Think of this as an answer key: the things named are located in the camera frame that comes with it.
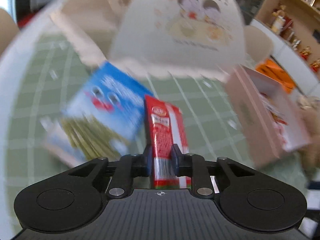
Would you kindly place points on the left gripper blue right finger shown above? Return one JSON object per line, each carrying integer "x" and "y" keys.
{"x": 176, "y": 159}

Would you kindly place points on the pink storage box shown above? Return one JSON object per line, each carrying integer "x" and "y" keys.
{"x": 270, "y": 121}

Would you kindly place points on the beige mesh food cover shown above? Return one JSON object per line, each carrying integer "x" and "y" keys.
{"x": 156, "y": 37}

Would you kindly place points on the beige chair right side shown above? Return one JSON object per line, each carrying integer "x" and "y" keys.
{"x": 258, "y": 45}

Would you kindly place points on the brown plush dog toy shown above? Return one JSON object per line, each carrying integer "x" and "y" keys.
{"x": 309, "y": 112}

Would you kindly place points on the orange snack bag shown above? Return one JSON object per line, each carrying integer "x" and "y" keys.
{"x": 275, "y": 72}

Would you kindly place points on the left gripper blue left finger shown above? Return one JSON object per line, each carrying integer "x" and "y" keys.
{"x": 147, "y": 161}

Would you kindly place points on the beige dining chair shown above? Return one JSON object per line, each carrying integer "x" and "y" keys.
{"x": 8, "y": 30}

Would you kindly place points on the wooden wall shelf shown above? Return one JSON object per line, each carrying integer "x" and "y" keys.
{"x": 305, "y": 22}

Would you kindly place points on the blue seaweed snack packet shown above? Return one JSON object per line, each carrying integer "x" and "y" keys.
{"x": 102, "y": 119}

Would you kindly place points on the red cracker stick packet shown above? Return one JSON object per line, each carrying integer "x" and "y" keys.
{"x": 166, "y": 127}

